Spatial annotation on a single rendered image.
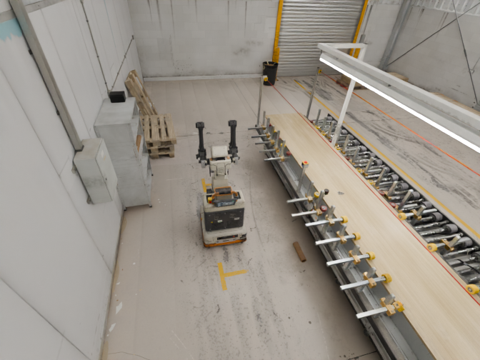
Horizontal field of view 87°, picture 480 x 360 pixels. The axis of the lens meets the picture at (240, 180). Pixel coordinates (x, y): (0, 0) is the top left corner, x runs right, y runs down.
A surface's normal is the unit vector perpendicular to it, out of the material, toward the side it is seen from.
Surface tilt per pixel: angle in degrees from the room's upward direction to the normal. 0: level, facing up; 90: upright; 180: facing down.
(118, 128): 90
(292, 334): 0
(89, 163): 90
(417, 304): 0
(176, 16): 90
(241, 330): 0
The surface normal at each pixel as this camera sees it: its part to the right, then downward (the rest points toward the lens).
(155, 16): 0.23, 0.63
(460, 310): 0.04, -0.77
